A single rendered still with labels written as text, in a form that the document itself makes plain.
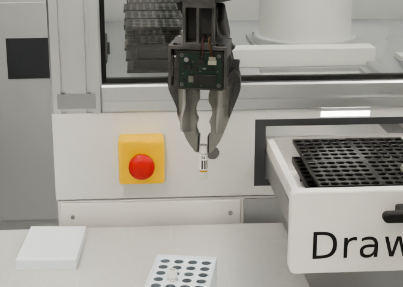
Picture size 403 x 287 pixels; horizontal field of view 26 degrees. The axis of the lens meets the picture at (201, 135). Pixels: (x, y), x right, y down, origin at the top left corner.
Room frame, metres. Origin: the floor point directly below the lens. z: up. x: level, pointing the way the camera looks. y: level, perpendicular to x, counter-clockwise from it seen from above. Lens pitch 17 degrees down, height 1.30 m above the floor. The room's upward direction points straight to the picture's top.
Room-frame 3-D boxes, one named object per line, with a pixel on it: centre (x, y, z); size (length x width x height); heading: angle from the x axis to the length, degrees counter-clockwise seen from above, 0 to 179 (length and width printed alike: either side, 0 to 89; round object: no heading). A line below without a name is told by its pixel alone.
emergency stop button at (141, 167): (1.28, 0.09, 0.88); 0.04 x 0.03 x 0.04; 94
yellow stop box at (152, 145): (1.31, 0.09, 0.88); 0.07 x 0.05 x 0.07; 94
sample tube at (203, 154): (1.09, 0.00, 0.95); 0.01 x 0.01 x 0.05
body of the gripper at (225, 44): (1.06, 0.00, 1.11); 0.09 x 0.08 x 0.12; 173
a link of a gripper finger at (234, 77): (1.08, -0.03, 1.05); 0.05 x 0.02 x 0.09; 83
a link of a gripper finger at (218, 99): (1.06, -0.02, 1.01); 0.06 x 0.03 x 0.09; 173
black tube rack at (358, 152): (1.24, -0.24, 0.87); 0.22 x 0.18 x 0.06; 4
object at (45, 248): (1.21, 0.22, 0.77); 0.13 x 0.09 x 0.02; 0
